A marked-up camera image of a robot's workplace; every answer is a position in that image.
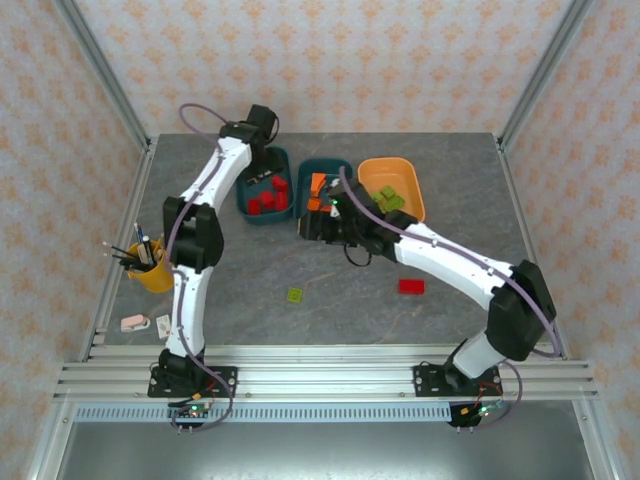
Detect black pen with white tip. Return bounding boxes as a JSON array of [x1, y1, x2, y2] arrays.
[[101, 241, 139, 261], [102, 252, 141, 269]]

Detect grey metal lower panel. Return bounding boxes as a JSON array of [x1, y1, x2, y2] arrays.
[[54, 422, 599, 480]]

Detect dark teal plastic container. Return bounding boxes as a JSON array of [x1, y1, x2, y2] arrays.
[[297, 157, 363, 235], [232, 145, 296, 226]]

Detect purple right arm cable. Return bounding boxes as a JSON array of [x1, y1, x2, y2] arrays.
[[338, 166, 562, 432]]

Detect orange plastic container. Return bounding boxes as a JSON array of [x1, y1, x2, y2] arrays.
[[357, 156, 427, 224]]

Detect aluminium frame post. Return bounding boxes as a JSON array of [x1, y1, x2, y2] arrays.
[[52, 0, 152, 154], [497, 0, 599, 151]]

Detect small circuit board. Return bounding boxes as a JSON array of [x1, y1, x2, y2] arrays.
[[169, 402, 216, 419], [462, 402, 506, 419]]

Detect wide aluminium mounting rail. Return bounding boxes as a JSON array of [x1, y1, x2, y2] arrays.
[[52, 344, 601, 401]]

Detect aluminium table side rail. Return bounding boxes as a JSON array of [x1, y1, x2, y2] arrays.
[[77, 139, 159, 362], [494, 133, 572, 361]]

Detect yellow pencil cup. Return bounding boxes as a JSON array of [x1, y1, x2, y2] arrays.
[[126, 239, 176, 294]]

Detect slotted grey cable duct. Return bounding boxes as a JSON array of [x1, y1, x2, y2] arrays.
[[73, 405, 454, 424]]

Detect small pink eraser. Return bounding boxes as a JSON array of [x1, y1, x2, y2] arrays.
[[120, 313, 151, 334]]

